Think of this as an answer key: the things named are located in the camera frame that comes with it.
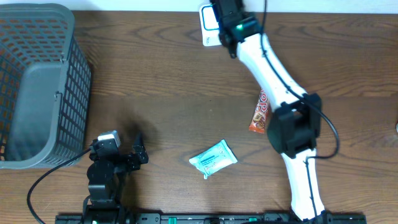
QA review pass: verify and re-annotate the teal wet wipes pack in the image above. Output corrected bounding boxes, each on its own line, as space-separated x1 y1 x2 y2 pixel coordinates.
189 139 238 179

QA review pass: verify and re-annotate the grey plastic mesh basket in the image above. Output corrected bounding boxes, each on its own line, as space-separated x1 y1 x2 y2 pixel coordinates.
1 4 91 169

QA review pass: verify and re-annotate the red orange snack packet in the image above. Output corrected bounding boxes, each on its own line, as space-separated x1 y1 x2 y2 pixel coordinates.
249 90 269 134

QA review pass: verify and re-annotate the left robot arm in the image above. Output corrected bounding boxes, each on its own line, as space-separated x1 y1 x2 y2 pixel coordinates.
81 131 149 224

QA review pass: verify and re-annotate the white barcode scanner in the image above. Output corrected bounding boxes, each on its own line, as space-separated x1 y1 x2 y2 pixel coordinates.
199 4 221 47

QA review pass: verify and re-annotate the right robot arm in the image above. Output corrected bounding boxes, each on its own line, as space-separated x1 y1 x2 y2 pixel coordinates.
210 0 325 221

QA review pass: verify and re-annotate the left black cable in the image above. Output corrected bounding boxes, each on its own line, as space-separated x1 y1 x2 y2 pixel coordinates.
26 148 93 224

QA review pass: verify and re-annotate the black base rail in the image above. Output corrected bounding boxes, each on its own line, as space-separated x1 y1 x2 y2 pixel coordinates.
55 212 368 224

